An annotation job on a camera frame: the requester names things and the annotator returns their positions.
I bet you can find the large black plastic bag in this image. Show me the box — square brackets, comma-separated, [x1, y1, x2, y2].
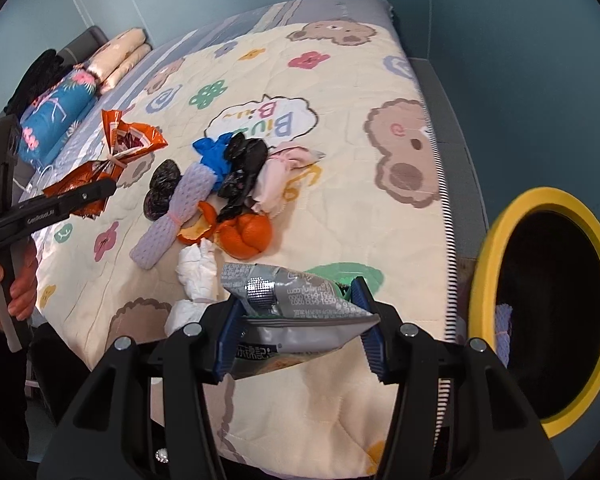
[216, 132, 270, 223]

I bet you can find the blue floral pillow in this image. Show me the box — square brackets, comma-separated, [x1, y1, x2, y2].
[19, 67, 98, 166]

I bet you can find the orange peel piece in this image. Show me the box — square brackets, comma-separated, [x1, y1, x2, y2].
[177, 201, 222, 246]

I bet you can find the grey headboard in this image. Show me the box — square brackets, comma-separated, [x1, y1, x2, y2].
[55, 25, 115, 68]

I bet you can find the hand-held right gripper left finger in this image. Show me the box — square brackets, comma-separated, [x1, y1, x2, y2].
[37, 297, 248, 480]

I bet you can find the purple foam net sleeve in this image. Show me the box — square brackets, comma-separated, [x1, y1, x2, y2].
[492, 304, 514, 367]
[130, 162, 216, 271]

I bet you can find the orange snack wrapper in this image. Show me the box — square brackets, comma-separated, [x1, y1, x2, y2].
[44, 109, 168, 221]

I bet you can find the grey snack packet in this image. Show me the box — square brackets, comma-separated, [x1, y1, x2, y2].
[221, 262, 381, 381]

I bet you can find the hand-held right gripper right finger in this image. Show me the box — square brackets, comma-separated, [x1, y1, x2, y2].
[349, 276, 566, 480]

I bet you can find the pink plastic bag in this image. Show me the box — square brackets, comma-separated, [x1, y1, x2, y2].
[254, 141, 328, 218]

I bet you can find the grey bed frame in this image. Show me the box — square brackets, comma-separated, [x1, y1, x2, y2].
[409, 56, 492, 343]

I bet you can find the peach pillow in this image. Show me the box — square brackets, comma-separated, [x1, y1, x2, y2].
[87, 27, 146, 81]
[97, 42, 153, 93]

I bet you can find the yellow-rimmed black bin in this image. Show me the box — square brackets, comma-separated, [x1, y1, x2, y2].
[469, 187, 600, 438]

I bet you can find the white crumpled tissue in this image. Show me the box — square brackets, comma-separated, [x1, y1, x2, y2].
[164, 239, 226, 337]

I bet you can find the small black plastic bag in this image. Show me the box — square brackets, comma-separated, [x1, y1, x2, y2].
[144, 159, 183, 222]

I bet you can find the black cloth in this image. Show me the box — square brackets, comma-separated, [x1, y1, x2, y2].
[2, 49, 73, 118]

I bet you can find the person's left hand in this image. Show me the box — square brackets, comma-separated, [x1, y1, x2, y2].
[0, 242, 40, 331]

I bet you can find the blue plastic bag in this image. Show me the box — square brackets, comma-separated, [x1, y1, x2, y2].
[192, 134, 241, 193]

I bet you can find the bear printed blanket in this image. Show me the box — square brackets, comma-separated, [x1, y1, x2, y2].
[32, 20, 453, 478]

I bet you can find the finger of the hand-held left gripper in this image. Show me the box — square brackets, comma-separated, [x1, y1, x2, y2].
[55, 177, 117, 221]

